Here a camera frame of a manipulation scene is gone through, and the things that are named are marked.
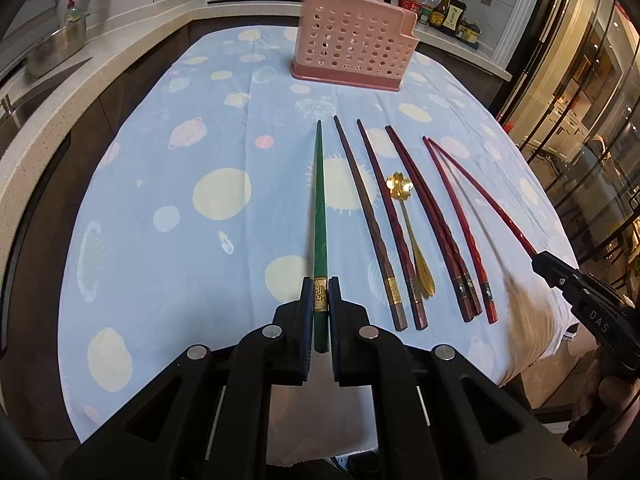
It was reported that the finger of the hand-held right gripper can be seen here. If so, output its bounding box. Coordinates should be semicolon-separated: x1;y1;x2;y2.
531;251;581;288

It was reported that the brown chopstick gold band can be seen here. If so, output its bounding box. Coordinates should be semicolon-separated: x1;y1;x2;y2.
332;115;409;332

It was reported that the steel pot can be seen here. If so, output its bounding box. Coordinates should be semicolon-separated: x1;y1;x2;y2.
25;15;91;78

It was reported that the glass sliding door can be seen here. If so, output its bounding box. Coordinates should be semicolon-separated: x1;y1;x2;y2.
495;0;640;286

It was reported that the dark soy sauce bottle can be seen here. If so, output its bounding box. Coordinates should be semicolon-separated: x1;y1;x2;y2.
442;0;469;37

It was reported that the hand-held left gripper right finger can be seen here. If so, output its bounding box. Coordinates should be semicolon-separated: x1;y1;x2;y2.
327;276;588;480

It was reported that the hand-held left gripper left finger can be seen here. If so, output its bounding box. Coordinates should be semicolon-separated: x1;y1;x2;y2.
60;276;314;480

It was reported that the blue printed tablecloth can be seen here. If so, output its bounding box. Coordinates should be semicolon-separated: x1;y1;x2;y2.
57;25;581;466

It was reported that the pink perforated utensil holder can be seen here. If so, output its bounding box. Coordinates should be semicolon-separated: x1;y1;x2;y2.
291;0;418;92

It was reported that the bright red chopstick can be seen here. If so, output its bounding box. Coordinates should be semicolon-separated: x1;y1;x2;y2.
422;135;499;324
427;137;540;259

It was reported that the maroon chopstick gold band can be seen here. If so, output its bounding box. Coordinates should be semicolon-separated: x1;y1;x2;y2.
356;119;429;331

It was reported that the person's right hand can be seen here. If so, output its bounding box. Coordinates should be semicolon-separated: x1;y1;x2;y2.
574;347;640;443

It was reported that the steel sink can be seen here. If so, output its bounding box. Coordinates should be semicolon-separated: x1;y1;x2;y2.
0;55;93;128

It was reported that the gold flower spoon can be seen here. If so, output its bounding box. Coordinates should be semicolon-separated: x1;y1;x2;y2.
386;171;437;297

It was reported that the brown sauce bottle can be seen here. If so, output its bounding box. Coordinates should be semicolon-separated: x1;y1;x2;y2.
429;0;453;29

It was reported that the green chopstick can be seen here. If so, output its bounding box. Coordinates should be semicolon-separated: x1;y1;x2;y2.
310;120;331;354

